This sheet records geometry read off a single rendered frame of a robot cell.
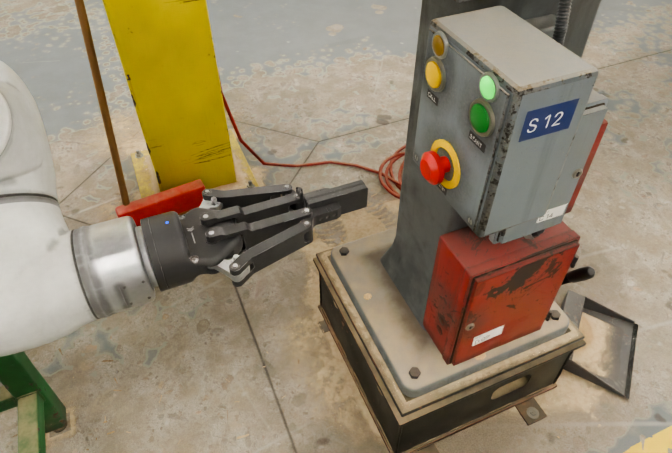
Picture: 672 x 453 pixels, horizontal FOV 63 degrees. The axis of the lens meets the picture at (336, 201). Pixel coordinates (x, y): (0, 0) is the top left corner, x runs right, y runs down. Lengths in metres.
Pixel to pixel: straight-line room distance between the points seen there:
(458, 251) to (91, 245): 0.69
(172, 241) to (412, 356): 0.83
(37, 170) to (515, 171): 0.47
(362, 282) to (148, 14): 0.95
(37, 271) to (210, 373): 1.12
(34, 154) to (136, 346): 1.19
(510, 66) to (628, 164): 1.91
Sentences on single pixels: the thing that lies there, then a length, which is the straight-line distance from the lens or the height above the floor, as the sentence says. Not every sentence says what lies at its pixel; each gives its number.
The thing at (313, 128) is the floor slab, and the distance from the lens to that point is 2.35.
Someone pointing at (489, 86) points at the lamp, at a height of 1.11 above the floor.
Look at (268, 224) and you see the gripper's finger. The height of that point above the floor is 0.98.
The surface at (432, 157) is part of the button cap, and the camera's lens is 0.63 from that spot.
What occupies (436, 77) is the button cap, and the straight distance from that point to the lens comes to 0.62.
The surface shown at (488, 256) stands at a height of 0.62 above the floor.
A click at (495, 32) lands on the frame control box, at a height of 1.12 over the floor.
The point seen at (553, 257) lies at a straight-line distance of 1.11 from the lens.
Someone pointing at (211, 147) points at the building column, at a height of 0.21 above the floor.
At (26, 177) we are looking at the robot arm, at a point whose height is 1.05.
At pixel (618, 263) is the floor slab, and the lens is 2.03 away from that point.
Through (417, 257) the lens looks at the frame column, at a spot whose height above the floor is 0.44.
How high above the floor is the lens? 1.39
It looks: 44 degrees down
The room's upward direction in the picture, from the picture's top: straight up
